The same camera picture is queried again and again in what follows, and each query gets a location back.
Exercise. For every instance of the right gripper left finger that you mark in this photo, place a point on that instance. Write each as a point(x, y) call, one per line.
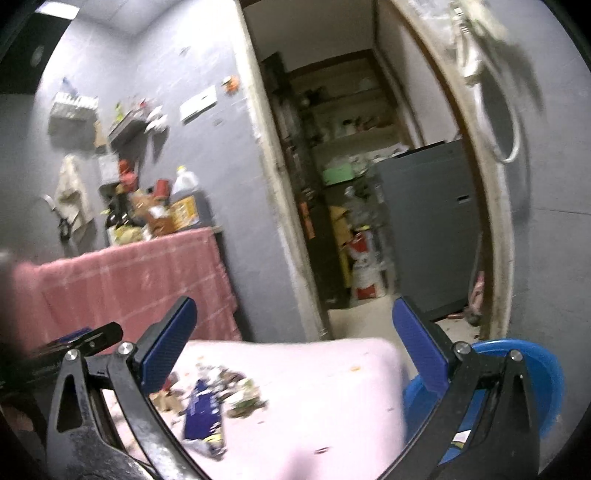
point(82, 441)

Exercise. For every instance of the pink table cloth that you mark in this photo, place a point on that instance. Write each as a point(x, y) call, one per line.
point(334, 409)

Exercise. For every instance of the blue plastic basin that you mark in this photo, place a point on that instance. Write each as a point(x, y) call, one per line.
point(544, 372)

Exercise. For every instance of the red plaid cloth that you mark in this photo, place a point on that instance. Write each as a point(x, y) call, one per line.
point(133, 285)

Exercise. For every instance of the brown sauce bottle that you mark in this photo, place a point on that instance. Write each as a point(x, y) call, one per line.
point(159, 217)

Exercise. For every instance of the blue snack wrapper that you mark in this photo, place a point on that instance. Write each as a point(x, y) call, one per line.
point(203, 413)

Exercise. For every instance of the trash scraps pile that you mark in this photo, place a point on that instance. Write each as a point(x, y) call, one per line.
point(238, 396)

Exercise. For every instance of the large oil jug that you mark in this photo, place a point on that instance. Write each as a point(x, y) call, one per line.
point(188, 204)

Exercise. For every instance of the wall shelf with items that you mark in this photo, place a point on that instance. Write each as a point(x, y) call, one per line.
point(144, 117)

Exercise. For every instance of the red white sack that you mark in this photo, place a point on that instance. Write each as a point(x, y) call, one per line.
point(367, 279)

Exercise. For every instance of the white wall socket strip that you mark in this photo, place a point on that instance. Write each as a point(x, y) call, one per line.
point(197, 104)

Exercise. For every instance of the green plastic box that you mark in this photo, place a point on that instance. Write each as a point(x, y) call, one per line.
point(338, 174)

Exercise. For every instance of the grey washing machine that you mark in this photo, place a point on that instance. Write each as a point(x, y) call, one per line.
point(430, 200)

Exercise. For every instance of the white wall basket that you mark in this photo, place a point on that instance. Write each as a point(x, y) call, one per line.
point(80, 108)

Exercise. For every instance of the hanging beige towel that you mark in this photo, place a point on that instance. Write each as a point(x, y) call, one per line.
point(71, 195)

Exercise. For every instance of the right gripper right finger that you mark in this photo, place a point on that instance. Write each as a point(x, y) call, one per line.
point(484, 424)

